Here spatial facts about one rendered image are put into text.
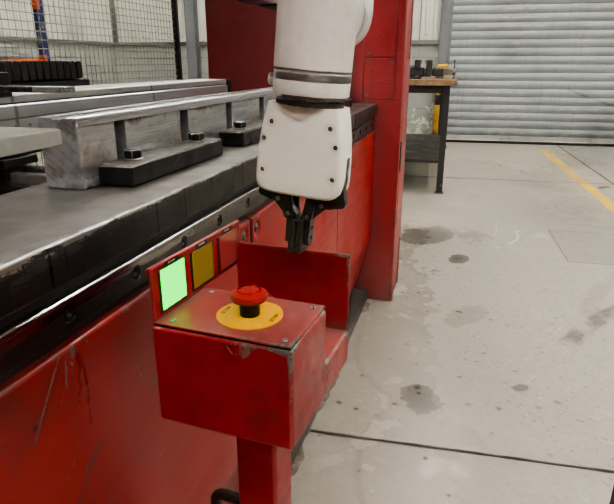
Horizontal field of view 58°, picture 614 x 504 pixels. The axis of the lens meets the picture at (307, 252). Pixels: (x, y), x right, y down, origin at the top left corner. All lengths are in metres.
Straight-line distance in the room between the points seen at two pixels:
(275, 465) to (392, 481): 0.88
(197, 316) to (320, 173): 0.20
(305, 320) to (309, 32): 0.29
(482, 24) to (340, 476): 6.88
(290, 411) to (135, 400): 0.24
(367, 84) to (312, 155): 1.79
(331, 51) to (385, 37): 1.79
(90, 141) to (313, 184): 0.34
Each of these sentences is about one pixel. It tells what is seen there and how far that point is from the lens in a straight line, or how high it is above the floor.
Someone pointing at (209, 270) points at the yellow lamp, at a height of 0.80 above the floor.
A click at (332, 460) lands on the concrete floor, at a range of 1.64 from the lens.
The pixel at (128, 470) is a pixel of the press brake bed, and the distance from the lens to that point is 0.78.
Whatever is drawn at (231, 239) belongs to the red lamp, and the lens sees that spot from 0.73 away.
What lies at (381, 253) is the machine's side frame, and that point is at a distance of 2.51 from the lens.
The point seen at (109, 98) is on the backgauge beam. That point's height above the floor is 0.96.
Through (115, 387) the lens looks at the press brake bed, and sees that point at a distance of 0.70.
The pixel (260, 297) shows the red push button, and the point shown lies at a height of 0.81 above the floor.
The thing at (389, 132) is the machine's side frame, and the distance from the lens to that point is 2.39.
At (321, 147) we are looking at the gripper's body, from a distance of 0.60.
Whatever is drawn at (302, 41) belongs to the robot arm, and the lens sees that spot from 0.59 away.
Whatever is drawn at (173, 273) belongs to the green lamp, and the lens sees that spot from 0.62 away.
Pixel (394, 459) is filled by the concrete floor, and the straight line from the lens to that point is 1.66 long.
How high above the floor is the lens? 1.04
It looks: 19 degrees down
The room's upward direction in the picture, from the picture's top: straight up
